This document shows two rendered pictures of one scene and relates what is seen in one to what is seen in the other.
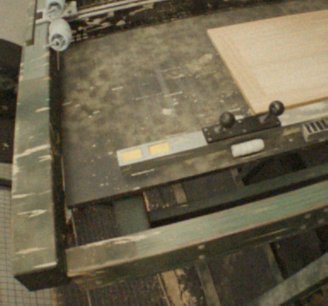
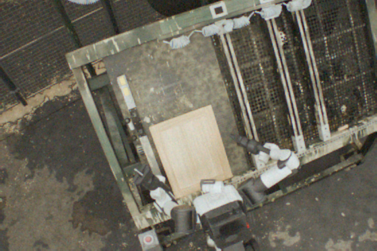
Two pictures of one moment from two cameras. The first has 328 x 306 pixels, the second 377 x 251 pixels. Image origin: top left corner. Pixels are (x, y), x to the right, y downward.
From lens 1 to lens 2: 1.83 m
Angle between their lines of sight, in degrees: 35
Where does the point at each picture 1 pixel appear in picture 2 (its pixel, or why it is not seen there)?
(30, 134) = (124, 40)
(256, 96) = (159, 128)
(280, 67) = (180, 139)
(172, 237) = (88, 101)
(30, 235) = (79, 57)
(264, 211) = (99, 130)
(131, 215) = (102, 81)
